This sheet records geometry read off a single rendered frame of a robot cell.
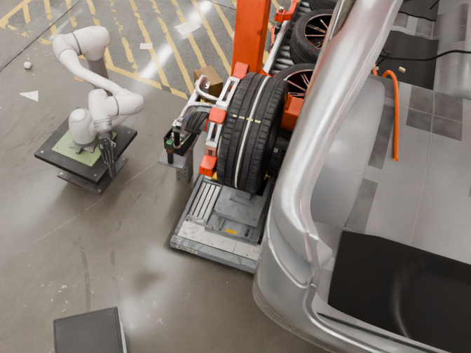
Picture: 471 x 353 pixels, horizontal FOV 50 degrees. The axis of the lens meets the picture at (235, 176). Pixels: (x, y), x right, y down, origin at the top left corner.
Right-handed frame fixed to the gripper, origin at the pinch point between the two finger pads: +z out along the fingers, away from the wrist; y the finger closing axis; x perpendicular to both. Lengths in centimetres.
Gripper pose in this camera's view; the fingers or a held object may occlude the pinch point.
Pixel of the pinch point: (112, 170)
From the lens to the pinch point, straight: 265.6
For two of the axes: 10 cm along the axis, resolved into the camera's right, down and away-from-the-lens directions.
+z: 1.8, 9.8, 1.0
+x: 6.0, -1.9, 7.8
